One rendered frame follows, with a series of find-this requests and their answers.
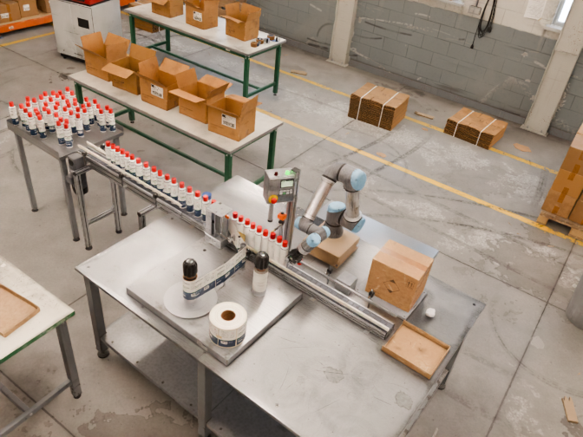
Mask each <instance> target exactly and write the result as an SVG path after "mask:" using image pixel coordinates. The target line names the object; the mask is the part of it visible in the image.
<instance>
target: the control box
mask: <svg viewBox="0 0 583 437"><path fill-rule="evenodd" d="M291 169H292V168H291V167H288V168H279V169H269V170H265V178H264V189H263V197H264V199H265V202H266V204H271V203H272V202H271V199H272V198H276V199H277V203H282V202H290V201H293V194H286V195H279V190H284V189H292V188H293V193H294V186H295V179H296V177H295V175H294V174H291ZM286 171H289V172H290V175H285V172H286ZM275 172H278V176H277V177H276V176H274V173H275ZM282 179H294V182H293V186H292V187H283V188H280V181H281V180H282Z"/></svg>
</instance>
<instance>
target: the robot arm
mask: <svg viewBox="0 0 583 437"><path fill-rule="evenodd" d="M337 181H339V182H341V183H343V187H344V190H345V193H346V205H345V204H344V203H343V202H339V201H336V202H331V203H330V204H329V205H328V208H327V213H326V219H325V222H324V224H323V226H321V227H319V226H317V225H314V224H313V221H314V219H315V218H316V216H317V214H318V212H319V210H320V208H321V206H322V204H323V203H324V201H325V199H326V197H327V195H328V193H329V191H330V189H331V188H332V186H333V185H334V184H336V182H337ZM365 182H366V174H365V172H363V171H362V170H360V169H357V168H355V167H354V166H350V165H348V164H346V163H344V162H336V163H334V164H332V165H330V166H329V167H328V168H327V169H326V170H325V171H324V173H323V175H322V180H321V181H320V183H319V185H318V188H317V190H316V191H315V193H314V195H313V197H312V198H311V201H310V203H309V205H308V206H307V208H306V210H305V212H304V214H303V216H302V217H298V218H297V219H296V220H295V222H294V226H295V227H296V228H297V229H299V230H300V231H302V232H304V233H306V234H307V235H309V236H308V237H307V238H306V239H305V240H304V241H303V242H301V243H300V244H299V245H298V247H297V248H295V249H292V250H291V251H289V254H288V255H289V256H288V255H287V256H288V257H287V256H286V257H287V259H286V260H285V261H286V263H287V264H288V266H289V265H291V264H293V265H294V264H295V263H297V264H298V263H299V262H300V261H301V260H302V258H303V256H305V255H306V254H308V253H310V251H312V250H313V249H314V248H315V247H316V246H318V245H319V244H320V243H322V242H323V241H324V240H326V239H327V238H341V237H342V236H343V233H344V228H346V229H348V230H350V231H352V232H355V233H357V232H359V231H360V230H361V229H362V227H363V226H364V223H365V218H363V217H362V213H361V211H360V210H359V206H360V190H362V189H363V188H364V185H365ZM343 227H344V228H343ZM289 261H290V262H289ZM288 262H289V263H288Z"/></svg>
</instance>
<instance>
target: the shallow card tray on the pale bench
mask: <svg viewBox="0 0 583 437"><path fill-rule="evenodd" d="M39 312H40V307H39V306H37V305H36V304H34V303H32V302H31V301H30V300H29V299H27V298H25V297H23V296H21V295H19V294H18V293H16V292H14V291H13V290H11V289H10V288H8V287H6V286H5V285H3V284H1V283H0V335H1V336H3V337H4V338H5V337H7V336H8V335H10V334H11V333H12V332H14V331H15V330H16V329H18V328H19V327H21V326H22V325H23V324H25V323H26V322H28V321H29V320H30V319H31V318H32V317H33V316H35V315H36V314H37V313H39Z"/></svg>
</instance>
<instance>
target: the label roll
mask: <svg viewBox="0 0 583 437"><path fill-rule="evenodd" d="M246 321H247V313H246V310H245V309H244V307H242V306H241V305H240V304H238V303H233V302H224V303H219V304H217V305H215V306H214V307H213V308H212V309H211V311H210V314H209V337H210V339H211V341H212V342H213V343H214V344H215V345H217V346H219V347H221V348H227V349H228V348H233V347H236V346H238V345H240V344H241V343H242V342H243V341H244V340H245V338H246Z"/></svg>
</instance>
